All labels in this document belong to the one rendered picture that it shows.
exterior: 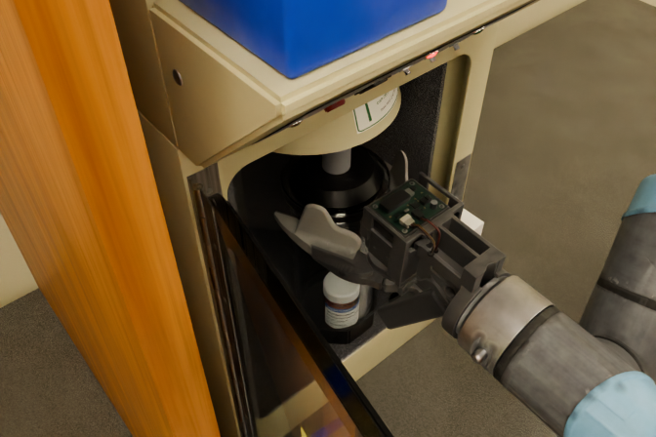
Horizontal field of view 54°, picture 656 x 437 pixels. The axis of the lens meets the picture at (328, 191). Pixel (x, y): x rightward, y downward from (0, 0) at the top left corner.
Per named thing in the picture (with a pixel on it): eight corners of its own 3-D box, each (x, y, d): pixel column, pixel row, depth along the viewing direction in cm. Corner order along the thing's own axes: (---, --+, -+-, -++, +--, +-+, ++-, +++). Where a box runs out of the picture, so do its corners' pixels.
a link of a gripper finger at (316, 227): (273, 178, 59) (370, 203, 57) (276, 220, 63) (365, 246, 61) (260, 201, 57) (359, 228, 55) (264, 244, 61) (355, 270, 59)
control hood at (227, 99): (174, 151, 40) (142, 2, 33) (507, -6, 55) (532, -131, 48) (286, 260, 33) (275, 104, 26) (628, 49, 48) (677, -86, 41)
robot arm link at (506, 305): (540, 339, 55) (478, 395, 52) (499, 305, 58) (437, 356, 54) (565, 289, 50) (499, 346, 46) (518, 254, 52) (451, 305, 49)
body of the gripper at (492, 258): (418, 165, 58) (525, 245, 51) (407, 227, 64) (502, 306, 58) (354, 204, 54) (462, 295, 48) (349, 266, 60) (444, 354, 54)
